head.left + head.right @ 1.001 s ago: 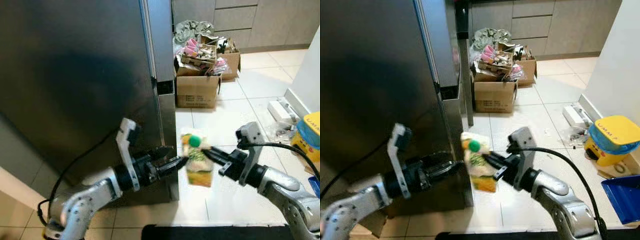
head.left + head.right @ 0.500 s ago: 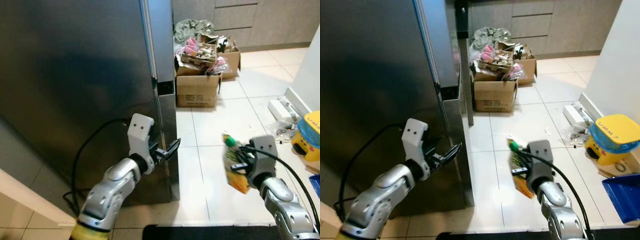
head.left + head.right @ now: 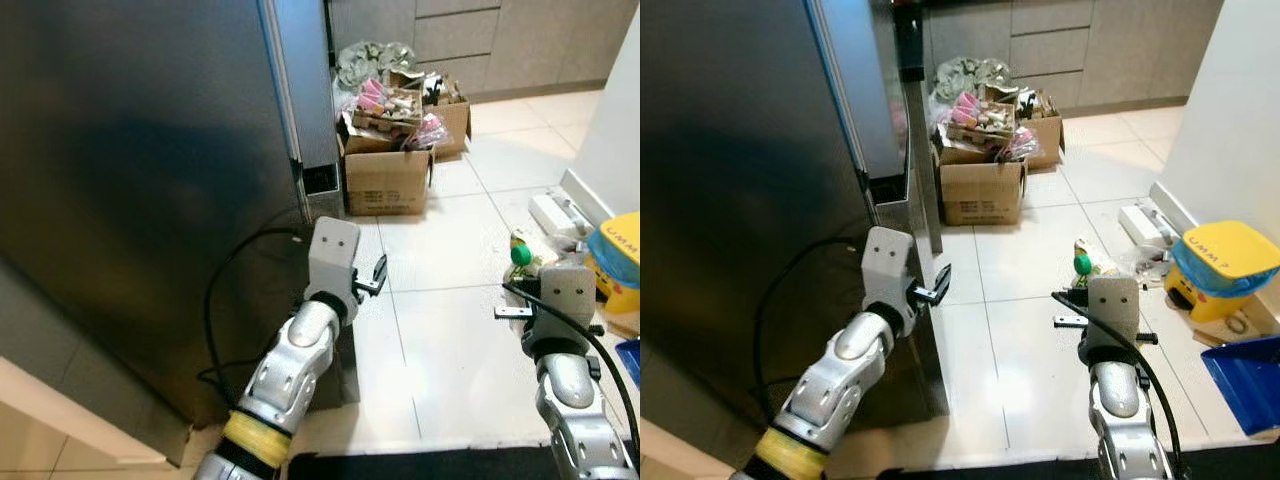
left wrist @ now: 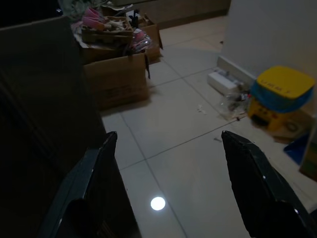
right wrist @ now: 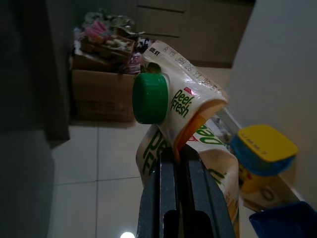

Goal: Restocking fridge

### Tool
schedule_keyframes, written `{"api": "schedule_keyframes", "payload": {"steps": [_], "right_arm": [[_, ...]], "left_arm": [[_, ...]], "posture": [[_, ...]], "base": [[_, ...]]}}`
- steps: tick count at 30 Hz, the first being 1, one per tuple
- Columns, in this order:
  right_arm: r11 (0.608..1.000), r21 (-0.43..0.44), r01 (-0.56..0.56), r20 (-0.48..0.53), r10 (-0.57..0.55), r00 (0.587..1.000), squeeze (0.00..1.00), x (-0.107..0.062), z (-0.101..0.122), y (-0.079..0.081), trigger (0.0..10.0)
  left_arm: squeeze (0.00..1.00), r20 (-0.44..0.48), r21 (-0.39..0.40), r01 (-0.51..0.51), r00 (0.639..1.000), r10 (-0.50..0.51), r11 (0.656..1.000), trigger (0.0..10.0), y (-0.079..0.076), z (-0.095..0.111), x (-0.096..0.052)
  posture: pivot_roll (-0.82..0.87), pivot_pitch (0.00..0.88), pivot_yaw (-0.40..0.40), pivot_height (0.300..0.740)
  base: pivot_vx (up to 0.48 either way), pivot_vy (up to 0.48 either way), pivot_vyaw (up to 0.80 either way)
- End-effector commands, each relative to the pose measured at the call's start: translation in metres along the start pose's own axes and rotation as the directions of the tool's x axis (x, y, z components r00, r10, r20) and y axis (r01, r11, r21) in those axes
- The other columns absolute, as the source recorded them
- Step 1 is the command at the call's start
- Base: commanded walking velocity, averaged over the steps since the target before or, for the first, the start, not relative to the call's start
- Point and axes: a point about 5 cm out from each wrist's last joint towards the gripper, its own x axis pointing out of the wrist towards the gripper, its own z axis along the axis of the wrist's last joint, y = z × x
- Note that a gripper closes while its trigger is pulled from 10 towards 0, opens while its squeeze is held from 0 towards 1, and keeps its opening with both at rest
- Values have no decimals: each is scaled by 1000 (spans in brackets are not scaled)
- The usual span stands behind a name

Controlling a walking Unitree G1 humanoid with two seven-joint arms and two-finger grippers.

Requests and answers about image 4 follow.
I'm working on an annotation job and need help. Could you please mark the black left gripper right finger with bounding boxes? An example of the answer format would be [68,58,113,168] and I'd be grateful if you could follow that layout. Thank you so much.
[221,130,317,238]

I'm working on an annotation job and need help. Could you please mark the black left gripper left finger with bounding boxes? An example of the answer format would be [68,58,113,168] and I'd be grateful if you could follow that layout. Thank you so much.
[37,131,118,238]

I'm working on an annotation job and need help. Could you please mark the blue dustpan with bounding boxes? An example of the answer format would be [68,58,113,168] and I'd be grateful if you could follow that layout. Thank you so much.
[283,133,311,166]

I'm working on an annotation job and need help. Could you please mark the flat cardboard sheet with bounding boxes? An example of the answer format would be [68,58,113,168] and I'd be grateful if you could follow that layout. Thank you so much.
[271,109,313,145]

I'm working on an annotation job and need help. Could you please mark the clear plastic rubbish bag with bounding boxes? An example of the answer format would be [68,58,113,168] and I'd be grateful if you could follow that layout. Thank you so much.
[219,91,251,120]

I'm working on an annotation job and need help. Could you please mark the blue bin liner bag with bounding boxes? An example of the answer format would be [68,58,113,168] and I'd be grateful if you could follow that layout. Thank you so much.
[251,78,315,114]

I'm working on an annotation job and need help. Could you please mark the yellow trash bin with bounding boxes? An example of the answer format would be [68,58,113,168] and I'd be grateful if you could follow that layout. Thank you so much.
[247,65,317,132]

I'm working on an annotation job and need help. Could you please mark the white flat box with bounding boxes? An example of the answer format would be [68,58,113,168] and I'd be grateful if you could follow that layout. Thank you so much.
[207,68,245,94]

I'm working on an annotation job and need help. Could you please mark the large printed cardboard box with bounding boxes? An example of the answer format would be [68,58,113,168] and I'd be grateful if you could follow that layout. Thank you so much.
[83,53,151,112]

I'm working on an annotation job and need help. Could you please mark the black topped grey kitchen counter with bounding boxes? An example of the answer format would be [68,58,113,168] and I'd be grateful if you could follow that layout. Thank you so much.
[0,0,107,159]

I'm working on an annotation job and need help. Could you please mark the cardboard tray of odds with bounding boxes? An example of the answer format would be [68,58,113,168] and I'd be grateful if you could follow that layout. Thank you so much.
[81,16,135,47]

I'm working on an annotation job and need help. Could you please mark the pink items in plastic wrap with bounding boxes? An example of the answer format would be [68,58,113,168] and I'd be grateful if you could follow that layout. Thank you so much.
[132,28,152,54]

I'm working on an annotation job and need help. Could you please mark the small open cardboard box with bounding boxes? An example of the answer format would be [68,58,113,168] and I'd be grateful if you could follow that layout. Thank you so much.
[135,13,164,64]

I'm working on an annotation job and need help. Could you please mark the pink sandals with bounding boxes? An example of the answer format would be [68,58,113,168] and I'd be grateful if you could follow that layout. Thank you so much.
[82,7,105,29]

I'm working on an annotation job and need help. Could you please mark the crumpled clear plastic bag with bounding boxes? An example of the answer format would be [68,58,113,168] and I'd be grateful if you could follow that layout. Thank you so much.
[61,0,87,17]

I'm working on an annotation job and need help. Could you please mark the brown kitchen floor cabinets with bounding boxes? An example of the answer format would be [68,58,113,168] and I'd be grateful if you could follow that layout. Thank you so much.
[137,0,231,31]

